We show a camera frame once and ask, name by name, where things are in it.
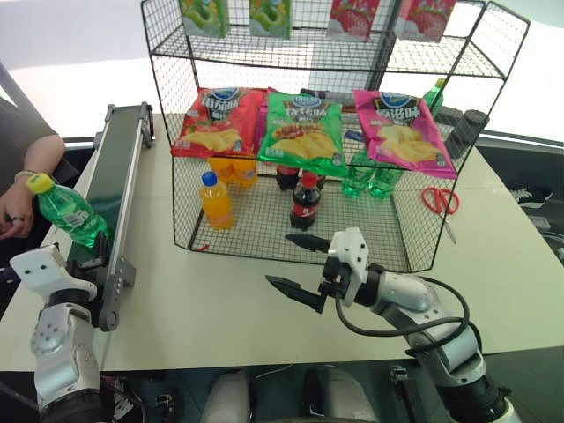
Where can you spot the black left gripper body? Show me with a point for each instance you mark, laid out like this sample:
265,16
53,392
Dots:
86,271

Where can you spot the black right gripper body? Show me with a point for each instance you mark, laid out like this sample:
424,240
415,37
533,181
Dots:
334,282

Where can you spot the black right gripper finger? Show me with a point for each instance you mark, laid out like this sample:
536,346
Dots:
310,242
299,294

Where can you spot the green soda bottle yellow cap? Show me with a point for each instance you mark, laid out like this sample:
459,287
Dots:
70,216

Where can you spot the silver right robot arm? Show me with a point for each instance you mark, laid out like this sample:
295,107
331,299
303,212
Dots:
414,299

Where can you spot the person's bare forearm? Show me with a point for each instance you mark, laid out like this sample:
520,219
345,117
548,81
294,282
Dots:
37,154

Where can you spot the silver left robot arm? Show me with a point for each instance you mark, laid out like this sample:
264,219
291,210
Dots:
61,348

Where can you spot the grey conveyor belt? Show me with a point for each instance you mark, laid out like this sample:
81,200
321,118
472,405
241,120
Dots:
112,176

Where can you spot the person's bare hand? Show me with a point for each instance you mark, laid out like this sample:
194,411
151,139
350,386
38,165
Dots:
15,211

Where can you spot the cola bottle red cap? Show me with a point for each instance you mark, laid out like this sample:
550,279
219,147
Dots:
305,205

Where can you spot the orange soda bottle blue cap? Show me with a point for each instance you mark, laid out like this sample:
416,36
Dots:
217,207

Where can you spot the green potato chip bag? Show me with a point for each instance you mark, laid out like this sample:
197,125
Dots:
304,132

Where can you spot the small blue card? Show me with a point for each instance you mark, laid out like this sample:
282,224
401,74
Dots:
354,135

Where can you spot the pink potato chip bag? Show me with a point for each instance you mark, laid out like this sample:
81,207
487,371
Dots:
403,132

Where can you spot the red potato chip bag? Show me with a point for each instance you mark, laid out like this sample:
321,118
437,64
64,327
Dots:
218,123

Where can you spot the person's dark shirt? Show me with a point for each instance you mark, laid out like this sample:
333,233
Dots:
17,114

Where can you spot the black cylindrical containers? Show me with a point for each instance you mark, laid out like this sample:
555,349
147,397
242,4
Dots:
460,130

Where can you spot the black and white sneaker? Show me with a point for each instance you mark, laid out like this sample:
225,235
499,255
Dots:
531,196

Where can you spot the red strawberry juice carton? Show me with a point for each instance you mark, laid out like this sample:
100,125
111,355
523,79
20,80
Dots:
352,20
425,20

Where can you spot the green apple juice carton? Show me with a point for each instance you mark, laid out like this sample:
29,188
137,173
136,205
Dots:
269,18
205,17

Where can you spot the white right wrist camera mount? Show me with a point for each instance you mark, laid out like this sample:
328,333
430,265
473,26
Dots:
350,253

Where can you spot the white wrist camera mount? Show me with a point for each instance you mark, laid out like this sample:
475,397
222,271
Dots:
42,271
350,253

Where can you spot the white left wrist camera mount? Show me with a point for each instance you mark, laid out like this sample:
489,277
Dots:
42,271

